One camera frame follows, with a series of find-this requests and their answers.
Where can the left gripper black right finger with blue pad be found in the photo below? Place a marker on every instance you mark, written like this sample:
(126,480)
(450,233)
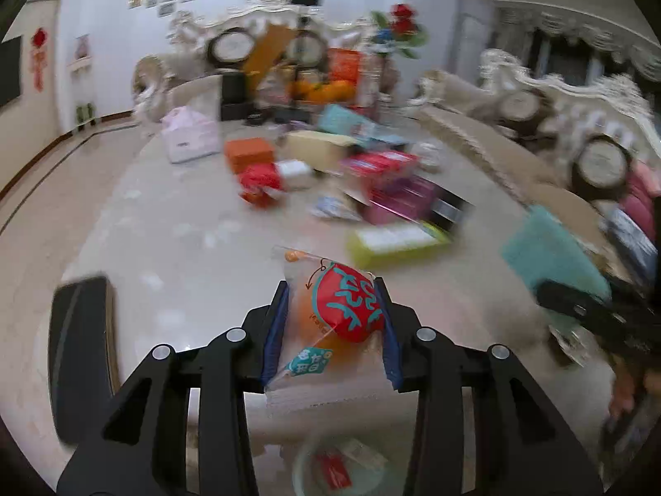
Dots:
(523,446)

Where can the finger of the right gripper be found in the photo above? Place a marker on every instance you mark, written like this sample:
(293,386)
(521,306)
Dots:
(625,324)

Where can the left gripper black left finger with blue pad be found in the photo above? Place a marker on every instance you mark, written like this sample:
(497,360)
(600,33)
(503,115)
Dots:
(138,447)

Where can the teal paper bag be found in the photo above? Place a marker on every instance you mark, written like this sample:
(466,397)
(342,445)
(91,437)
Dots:
(542,249)

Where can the red teal snack wrapper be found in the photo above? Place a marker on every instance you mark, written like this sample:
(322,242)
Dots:
(331,350)

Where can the magenta pink box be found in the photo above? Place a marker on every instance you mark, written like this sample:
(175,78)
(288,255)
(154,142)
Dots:
(416,199)

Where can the red toothpaste box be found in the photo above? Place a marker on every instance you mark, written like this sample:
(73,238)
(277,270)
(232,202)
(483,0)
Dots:
(380,167)

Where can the pink cloth on sofa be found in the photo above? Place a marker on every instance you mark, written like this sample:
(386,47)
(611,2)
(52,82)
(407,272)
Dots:
(642,187)

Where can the round cushion right sofa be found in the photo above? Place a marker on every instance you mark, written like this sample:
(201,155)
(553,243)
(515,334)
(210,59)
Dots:
(600,170)

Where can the round cushion sofa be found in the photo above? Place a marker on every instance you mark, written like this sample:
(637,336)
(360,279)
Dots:
(230,49)
(600,170)

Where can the pale green wastebasket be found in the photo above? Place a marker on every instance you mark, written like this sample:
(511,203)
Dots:
(368,463)

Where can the ornate sofa right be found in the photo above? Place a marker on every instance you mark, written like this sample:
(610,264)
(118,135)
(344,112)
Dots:
(526,133)

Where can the ornate sofa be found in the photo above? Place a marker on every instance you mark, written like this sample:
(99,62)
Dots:
(526,133)
(274,56)

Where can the lime green white box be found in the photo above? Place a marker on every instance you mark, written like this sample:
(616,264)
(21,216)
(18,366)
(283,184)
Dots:
(373,247)

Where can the red snack packet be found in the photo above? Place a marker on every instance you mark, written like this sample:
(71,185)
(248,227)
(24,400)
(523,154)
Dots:
(261,185)

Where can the orange box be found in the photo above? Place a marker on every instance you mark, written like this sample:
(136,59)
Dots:
(243,153)

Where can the white tissue pack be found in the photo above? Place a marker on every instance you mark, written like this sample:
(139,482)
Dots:
(295,175)

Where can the cardboard box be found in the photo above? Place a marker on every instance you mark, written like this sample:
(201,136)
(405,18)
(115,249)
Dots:
(324,152)

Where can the red rose bouquet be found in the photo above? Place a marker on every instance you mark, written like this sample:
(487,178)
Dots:
(397,33)

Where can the ornate sofa far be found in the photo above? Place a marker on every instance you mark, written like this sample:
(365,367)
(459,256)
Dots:
(274,56)

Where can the round cushion far sofa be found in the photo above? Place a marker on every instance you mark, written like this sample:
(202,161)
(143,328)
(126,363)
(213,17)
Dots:
(230,49)

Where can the red wall ornament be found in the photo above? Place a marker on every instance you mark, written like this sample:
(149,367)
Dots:
(38,57)

